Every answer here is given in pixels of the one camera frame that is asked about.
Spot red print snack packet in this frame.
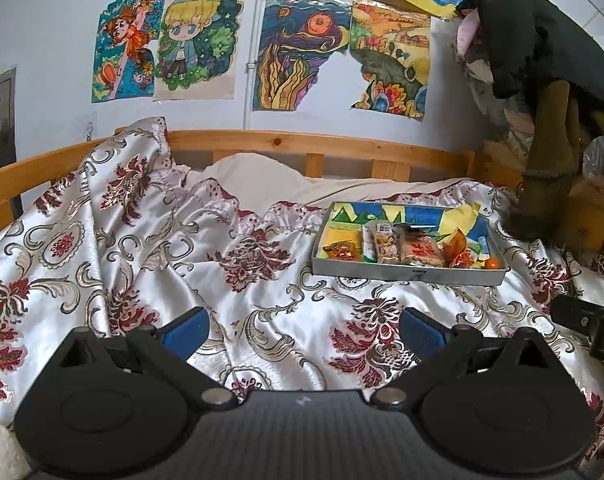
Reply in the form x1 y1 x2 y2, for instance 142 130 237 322
398 231 445 268

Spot nut bar snack packet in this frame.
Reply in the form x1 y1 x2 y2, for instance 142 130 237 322
372 221 399 264

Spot orange snack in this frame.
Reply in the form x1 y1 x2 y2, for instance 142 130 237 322
323 240 363 261

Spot white green snack packet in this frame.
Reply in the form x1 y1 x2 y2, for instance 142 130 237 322
361 226 377 263

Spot colourful painted tray box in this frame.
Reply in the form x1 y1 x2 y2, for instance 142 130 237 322
311 202 509 286

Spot small orange fruit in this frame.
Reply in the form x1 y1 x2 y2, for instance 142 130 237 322
483 257 503 270

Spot floral satin bedspread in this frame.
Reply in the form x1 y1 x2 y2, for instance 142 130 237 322
0 118 604 479

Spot brown hanging trousers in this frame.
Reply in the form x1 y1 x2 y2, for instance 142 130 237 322
505 80 590 240

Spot white pillow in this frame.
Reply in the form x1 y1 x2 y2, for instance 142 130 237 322
185 153 461 214

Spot blond boy drawing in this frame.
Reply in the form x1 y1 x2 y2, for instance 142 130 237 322
153 0 243 101

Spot landscape hill drawing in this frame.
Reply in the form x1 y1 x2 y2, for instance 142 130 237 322
349 0 431 119

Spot black jacket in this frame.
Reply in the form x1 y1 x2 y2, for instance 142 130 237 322
457 0 604 113

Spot red haired girl drawing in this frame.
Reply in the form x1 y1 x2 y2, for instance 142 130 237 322
91 0 164 103

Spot swirly sun drawing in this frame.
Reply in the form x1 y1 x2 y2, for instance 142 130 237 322
253 0 352 112

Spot wooden bed frame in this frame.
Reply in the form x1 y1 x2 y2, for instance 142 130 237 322
0 128 604 261

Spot white wall conduit pipe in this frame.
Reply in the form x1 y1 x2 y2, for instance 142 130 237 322
242 0 263 130

